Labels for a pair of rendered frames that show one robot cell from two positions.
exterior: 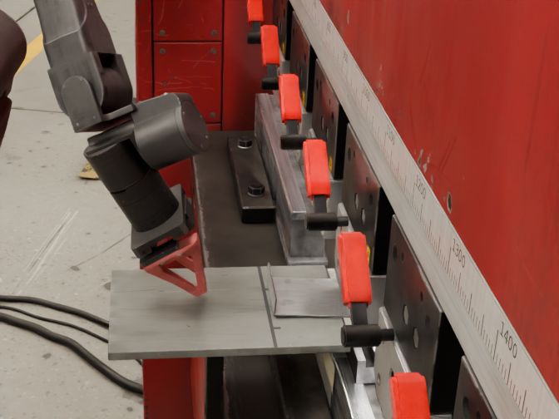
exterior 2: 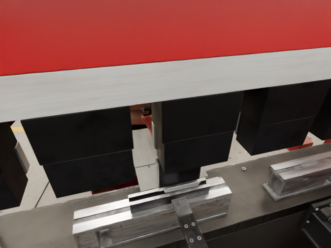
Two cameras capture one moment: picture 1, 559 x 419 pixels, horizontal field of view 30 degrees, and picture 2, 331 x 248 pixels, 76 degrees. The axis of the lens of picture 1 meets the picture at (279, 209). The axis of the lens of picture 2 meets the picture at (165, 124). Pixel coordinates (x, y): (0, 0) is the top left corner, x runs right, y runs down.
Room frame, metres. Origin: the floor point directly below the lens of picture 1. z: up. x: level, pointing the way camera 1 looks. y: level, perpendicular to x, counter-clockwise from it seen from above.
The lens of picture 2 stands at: (0.97, -0.43, 1.42)
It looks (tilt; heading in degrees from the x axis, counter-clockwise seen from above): 33 degrees down; 82
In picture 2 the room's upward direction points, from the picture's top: straight up
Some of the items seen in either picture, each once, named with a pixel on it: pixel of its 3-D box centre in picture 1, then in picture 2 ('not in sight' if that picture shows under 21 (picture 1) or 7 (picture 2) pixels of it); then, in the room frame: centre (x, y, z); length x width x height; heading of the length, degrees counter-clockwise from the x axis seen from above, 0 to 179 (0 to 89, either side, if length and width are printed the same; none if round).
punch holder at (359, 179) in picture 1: (396, 231); (89, 140); (0.88, -0.11, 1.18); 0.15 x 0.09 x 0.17; 8
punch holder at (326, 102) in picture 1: (356, 149); (192, 124); (1.08, -0.08, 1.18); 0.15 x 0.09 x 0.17; 8
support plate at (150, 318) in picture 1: (225, 308); (161, 151); (1.03, 0.06, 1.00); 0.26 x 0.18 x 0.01; 98
